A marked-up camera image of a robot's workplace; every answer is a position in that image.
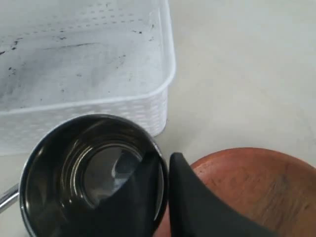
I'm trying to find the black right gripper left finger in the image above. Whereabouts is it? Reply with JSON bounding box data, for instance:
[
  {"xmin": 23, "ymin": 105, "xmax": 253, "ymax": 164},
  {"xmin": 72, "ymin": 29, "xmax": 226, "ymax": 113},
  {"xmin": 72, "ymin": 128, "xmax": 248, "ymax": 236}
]
[{"xmin": 95, "ymin": 152, "xmax": 164, "ymax": 237}]

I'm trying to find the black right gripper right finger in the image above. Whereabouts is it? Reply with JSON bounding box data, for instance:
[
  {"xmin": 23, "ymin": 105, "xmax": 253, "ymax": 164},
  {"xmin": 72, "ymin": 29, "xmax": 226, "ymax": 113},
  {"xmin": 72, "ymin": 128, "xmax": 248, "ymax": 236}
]
[{"xmin": 169, "ymin": 153, "xmax": 276, "ymax": 237}]

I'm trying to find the stainless steel cup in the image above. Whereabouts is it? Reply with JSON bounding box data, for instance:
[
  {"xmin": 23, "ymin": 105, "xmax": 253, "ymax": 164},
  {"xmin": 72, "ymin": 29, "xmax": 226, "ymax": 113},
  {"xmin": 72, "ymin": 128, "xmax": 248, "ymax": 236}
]
[{"xmin": 19, "ymin": 114, "xmax": 168, "ymax": 237}]

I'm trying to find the brown round plate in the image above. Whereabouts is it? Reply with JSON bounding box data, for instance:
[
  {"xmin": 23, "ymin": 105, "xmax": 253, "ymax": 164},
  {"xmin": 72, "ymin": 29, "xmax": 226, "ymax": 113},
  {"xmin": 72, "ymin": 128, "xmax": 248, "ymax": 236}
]
[{"xmin": 155, "ymin": 148, "xmax": 316, "ymax": 237}]

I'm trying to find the silver metal spoon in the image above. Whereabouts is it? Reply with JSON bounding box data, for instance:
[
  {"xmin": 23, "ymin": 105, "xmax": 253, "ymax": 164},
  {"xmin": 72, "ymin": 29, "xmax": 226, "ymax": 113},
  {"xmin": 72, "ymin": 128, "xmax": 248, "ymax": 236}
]
[{"xmin": 0, "ymin": 184, "xmax": 19, "ymax": 213}]

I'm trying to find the white woven plastic basket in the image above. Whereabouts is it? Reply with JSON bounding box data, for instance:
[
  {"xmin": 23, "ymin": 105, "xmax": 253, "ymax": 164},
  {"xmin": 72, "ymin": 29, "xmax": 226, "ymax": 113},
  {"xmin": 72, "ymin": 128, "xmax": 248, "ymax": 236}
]
[{"xmin": 0, "ymin": 0, "xmax": 176, "ymax": 156}]

